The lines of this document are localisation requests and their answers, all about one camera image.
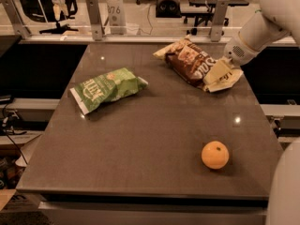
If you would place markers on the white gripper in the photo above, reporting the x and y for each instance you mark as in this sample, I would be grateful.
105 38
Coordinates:
238 52

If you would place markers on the brown chip bag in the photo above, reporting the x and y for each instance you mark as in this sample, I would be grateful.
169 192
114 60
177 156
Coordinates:
188 60

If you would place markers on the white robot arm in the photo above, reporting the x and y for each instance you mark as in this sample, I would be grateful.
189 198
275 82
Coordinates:
275 20

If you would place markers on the green chip bag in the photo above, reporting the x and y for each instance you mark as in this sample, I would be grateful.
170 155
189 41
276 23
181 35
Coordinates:
108 87

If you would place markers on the black background desk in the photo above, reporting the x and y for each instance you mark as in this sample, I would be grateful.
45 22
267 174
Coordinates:
208 16

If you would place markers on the orange fruit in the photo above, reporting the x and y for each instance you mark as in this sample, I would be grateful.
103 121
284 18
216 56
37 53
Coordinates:
215 155

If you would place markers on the black box with lenses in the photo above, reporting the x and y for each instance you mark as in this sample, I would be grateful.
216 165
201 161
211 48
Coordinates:
168 9

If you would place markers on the right metal rail bracket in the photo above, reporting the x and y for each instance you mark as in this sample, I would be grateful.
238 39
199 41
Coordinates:
218 20

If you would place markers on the metal rail bracket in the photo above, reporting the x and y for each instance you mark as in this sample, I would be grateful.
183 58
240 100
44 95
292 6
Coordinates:
95 19
16 19
218 20

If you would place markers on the white numbered post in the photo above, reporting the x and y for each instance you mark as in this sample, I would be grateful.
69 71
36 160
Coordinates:
117 20

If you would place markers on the middle metal rail bracket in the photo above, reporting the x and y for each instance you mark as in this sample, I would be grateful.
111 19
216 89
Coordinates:
95 19

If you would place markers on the left metal rail bracket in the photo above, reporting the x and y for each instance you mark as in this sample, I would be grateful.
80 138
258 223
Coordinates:
16 19

